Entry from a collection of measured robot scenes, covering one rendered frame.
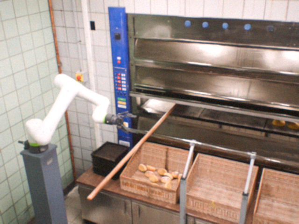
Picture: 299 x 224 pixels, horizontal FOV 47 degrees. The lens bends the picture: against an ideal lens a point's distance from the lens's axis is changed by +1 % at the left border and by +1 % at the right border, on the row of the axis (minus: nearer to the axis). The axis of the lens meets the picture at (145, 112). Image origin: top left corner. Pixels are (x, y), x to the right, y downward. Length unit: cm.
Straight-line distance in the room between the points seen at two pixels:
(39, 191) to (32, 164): 25
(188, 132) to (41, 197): 141
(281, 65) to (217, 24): 58
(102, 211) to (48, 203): 73
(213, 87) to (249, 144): 60
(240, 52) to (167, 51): 62
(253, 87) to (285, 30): 51
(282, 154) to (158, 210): 117
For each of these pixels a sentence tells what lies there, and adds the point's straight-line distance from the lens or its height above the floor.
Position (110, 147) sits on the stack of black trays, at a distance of 351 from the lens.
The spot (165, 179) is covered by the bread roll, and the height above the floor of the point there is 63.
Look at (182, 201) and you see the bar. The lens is 291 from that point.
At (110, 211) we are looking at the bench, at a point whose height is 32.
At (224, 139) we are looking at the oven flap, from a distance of 319.
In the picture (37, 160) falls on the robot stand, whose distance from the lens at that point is 279.
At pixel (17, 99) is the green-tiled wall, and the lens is 336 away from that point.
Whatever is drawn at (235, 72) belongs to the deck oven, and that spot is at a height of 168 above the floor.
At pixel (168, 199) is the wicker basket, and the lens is 311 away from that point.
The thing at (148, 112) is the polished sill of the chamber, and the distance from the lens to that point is 333.
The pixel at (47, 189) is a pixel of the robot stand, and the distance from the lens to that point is 293.
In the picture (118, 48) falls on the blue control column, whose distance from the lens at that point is 322.
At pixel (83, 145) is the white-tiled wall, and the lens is 399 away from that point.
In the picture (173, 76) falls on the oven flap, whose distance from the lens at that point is 310.
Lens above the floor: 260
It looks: 25 degrees down
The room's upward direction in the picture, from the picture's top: 2 degrees counter-clockwise
